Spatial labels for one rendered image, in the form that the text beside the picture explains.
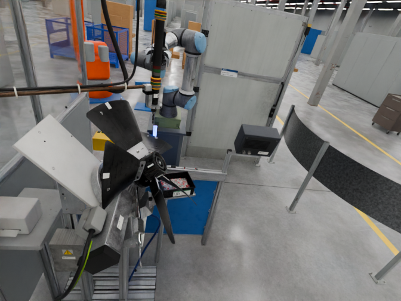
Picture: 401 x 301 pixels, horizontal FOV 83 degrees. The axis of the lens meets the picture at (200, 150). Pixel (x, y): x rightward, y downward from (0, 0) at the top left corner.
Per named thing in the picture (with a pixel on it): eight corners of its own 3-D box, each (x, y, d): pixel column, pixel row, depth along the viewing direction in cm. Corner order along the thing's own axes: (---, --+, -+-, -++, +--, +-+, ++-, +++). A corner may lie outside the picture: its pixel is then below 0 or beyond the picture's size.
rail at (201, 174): (99, 172, 158) (99, 163, 154) (101, 169, 161) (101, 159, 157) (224, 181, 174) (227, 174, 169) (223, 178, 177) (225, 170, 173)
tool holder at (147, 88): (147, 110, 95) (148, 87, 90) (138, 104, 99) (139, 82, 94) (164, 108, 101) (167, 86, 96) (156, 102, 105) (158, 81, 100)
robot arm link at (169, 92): (167, 98, 188) (169, 82, 180) (181, 103, 184) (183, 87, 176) (159, 102, 178) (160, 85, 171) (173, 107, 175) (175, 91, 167)
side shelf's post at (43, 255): (53, 303, 155) (25, 220, 112) (55, 297, 158) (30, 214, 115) (59, 303, 155) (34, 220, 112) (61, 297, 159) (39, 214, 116)
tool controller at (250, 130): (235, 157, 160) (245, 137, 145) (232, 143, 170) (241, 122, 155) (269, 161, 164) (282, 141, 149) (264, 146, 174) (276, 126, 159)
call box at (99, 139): (93, 151, 145) (92, 137, 140) (97, 144, 154) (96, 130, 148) (119, 154, 148) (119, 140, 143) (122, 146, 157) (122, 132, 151)
